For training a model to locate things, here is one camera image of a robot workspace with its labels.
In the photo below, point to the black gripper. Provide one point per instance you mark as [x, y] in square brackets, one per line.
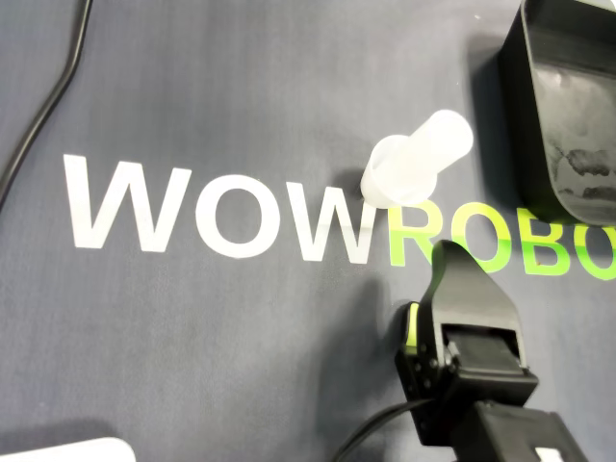
[486, 366]

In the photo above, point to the white plastic tube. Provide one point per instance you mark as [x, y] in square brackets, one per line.
[443, 139]

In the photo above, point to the white translucent plastic cup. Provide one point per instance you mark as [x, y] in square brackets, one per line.
[385, 192]

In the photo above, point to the black plastic bin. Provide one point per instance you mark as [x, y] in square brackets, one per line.
[520, 96]

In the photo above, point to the dark grey WOWROBO mat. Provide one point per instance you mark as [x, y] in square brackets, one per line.
[192, 337]

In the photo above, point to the white desk lamp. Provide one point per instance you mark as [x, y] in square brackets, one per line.
[72, 452]

